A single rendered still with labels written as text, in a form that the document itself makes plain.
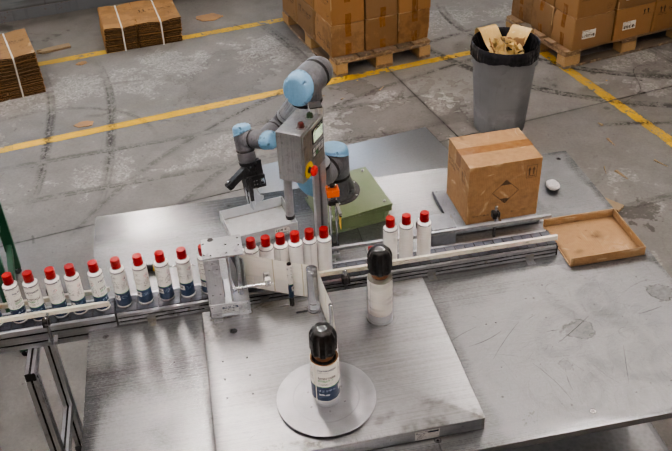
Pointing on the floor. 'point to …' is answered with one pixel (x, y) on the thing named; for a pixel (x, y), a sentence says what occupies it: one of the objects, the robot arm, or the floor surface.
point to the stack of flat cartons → (18, 67)
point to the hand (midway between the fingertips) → (251, 207)
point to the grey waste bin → (501, 95)
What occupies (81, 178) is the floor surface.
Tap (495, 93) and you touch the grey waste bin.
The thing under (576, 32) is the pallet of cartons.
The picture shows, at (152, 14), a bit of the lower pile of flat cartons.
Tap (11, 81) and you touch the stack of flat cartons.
